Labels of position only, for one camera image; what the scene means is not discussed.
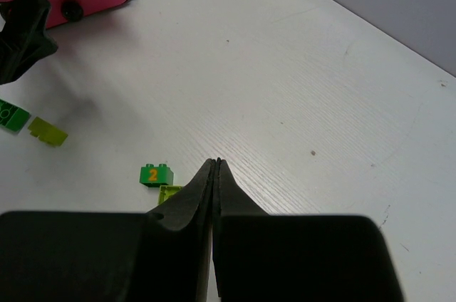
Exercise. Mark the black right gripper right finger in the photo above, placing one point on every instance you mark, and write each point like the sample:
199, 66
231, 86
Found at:
311, 257

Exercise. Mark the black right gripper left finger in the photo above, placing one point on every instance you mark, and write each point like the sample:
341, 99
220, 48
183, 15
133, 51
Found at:
160, 255

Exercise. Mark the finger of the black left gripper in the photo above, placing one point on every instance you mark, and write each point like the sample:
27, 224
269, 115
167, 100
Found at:
24, 40

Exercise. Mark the lime hollow lego brick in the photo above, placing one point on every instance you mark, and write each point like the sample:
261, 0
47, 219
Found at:
166, 191

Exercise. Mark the green 2x3 lego brick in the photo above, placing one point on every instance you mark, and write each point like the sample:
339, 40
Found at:
13, 118

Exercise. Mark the green lego brick number two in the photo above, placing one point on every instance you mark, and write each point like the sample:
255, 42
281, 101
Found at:
156, 175

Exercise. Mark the lime 2x2 lego brick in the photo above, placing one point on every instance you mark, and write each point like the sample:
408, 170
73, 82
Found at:
47, 133

